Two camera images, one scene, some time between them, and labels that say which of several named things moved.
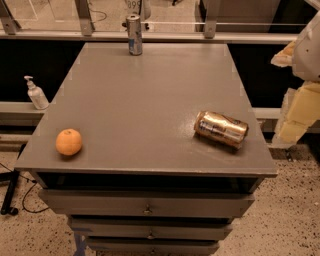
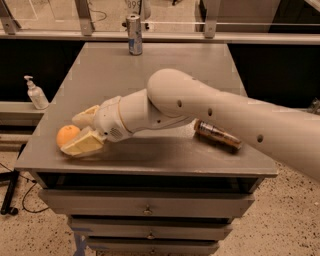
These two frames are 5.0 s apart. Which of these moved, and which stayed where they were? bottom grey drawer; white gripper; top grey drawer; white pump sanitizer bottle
Moved: white gripper
Stayed: top grey drawer; bottom grey drawer; white pump sanitizer bottle
